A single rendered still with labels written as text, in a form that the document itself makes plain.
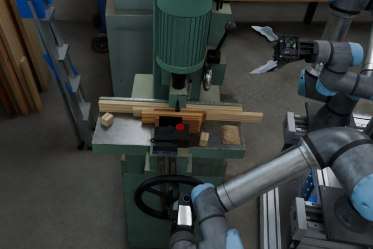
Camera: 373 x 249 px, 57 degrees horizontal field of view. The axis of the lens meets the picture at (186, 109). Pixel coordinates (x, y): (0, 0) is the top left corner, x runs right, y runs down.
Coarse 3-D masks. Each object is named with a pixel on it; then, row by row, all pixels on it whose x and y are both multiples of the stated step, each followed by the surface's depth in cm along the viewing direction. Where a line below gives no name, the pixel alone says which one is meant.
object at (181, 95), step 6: (186, 78) 138; (186, 84) 135; (174, 90) 132; (180, 90) 132; (186, 90) 133; (174, 96) 131; (180, 96) 131; (186, 96) 131; (174, 102) 133; (180, 102) 133; (186, 102) 135
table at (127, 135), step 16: (112, 112) 145; (96, 128) 138; (112, 128) 138; (128, 128) 139; (144, 128) 140; (208, 128) 142; (240, 128) 144; (96, 144) 133; (112, 144) 133; (128, 144) 133; (144, 144) 134; (192, 144) 135; (208, 144) 136; (224, 144) 137; (240, 144) 137
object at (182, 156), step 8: (152, 136) 129; (152, 144) 126; (152, 152) 124; (184, 152) 125; (152, 160) 124; (168, 160) 124; (176, 160) 124; (184, 160) 124; (152, 168) 128; (168, 168) 128; (176, 168) 128; (184, 168) 128
